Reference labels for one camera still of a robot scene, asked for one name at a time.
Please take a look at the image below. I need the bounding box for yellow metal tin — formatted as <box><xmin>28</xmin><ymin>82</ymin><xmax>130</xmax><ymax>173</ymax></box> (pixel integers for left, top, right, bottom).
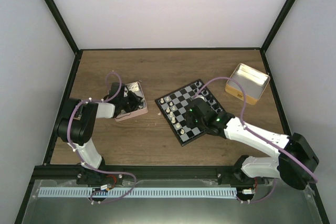
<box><xmin>225</xmin><ymin>63</ymin><xmax>270</xmax><ymax>105</ymax></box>

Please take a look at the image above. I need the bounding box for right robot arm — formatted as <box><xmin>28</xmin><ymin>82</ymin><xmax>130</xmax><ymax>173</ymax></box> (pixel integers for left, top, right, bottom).
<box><xmin>185</xmin><ymin>98</ymin><xmax>319</xmax><ymax>190</ymax></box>

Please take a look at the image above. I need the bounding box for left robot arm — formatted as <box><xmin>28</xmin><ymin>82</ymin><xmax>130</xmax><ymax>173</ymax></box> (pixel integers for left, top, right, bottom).
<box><xmin>54</xmin><ymin>82</ymin><xmax>148</xmax><ymax>184</ymax></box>

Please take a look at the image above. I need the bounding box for black white chessboard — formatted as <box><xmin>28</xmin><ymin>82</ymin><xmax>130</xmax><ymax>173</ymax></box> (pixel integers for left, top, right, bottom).
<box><xmin>155</xmin><ymin>79</ymin><xmax>234</xmax><ymax>146</ymax></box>

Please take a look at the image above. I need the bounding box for black aluminium frame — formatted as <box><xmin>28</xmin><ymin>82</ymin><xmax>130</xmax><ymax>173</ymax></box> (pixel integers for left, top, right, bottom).
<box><xmin>14</xmin><ymin>0</ymin><xmax>336</xmax><ymax>224</ymax></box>

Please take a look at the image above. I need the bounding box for light blue slotted rail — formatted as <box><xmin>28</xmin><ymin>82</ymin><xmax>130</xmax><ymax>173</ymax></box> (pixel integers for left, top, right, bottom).
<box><xmin>38</xmin><ymin>187</ymin><xmax>237</xmax><ymax>199</ymax></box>

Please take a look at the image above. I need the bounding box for pink metal tin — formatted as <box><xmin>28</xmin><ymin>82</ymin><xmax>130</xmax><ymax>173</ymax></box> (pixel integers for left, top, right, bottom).
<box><xmin>114</xmin><ymin>81</ymin><xmax>148</xmax><ymax>122</ymax></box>

